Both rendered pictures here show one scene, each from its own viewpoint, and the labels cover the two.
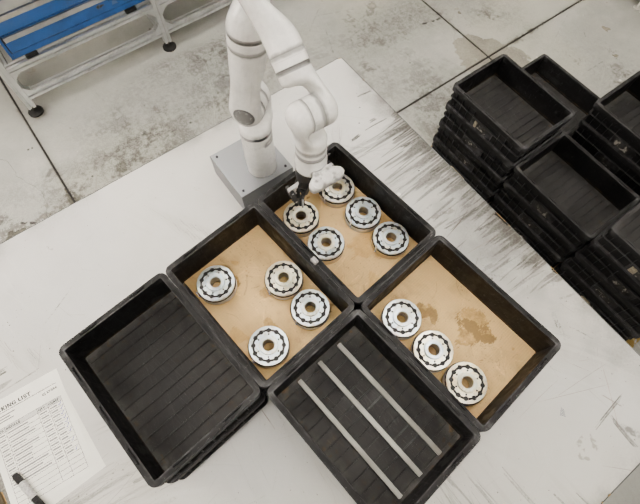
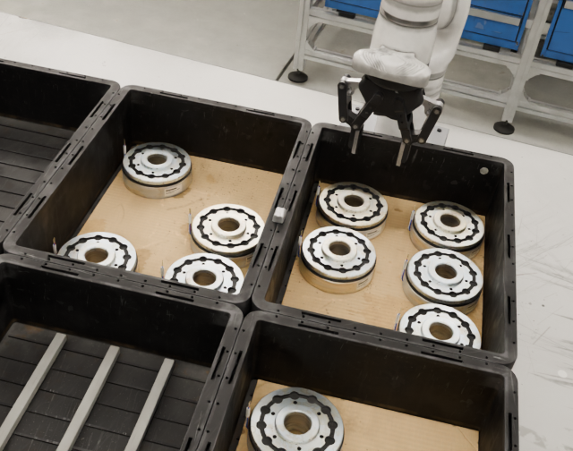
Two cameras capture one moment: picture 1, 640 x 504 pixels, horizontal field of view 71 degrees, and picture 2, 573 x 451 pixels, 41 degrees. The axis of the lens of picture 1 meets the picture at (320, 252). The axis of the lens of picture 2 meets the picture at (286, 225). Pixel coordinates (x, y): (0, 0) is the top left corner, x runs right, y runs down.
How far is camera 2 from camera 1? 73 cm
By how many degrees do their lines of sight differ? 38
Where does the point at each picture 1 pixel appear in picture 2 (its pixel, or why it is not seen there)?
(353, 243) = (379, 300)
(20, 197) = not seen: hidden behind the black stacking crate
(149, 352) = (4, 157)
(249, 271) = (210, 199)
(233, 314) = (124, 211)
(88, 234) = (148, 81)
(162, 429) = not seen: outside the picture
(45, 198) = not seen: hidden behind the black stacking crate
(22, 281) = (45, 63)
